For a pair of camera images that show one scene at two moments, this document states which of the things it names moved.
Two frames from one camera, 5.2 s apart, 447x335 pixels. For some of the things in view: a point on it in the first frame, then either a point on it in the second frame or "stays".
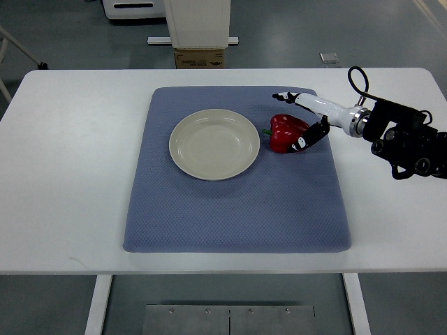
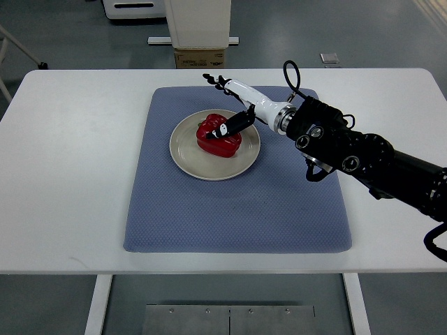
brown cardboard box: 199,58 stays
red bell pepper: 285,130 -> 223,146
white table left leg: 96,313 stays
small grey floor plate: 329,57 stays
